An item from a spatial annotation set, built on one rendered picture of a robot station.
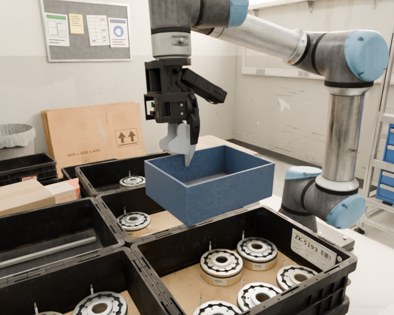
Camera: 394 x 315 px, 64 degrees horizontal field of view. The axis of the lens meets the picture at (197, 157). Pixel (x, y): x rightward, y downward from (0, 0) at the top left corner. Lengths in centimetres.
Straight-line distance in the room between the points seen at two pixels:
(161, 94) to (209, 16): 17
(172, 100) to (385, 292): 81
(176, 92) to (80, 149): 304
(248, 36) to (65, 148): 295
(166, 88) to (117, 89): 328
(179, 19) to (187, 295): 56
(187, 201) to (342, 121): 53
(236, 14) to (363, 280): 83
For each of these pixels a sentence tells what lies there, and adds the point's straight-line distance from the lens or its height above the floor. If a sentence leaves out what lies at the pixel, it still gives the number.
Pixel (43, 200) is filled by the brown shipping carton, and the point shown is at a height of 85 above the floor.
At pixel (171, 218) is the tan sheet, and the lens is 105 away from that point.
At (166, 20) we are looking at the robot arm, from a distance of 60.
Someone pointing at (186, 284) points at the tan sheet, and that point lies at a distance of 79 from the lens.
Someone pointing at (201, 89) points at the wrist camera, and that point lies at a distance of 64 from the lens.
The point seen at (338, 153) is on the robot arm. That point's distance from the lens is 93.
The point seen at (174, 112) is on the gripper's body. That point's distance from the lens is 60.
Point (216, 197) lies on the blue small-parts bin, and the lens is 54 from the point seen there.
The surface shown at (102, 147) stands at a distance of 368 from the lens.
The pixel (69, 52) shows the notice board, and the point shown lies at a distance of 371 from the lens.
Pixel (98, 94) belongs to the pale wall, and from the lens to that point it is 381.
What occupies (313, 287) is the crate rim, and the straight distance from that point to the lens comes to 67.
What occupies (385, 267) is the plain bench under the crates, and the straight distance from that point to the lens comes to 120.
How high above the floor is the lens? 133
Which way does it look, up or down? 18 degrees down
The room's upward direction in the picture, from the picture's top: straight up
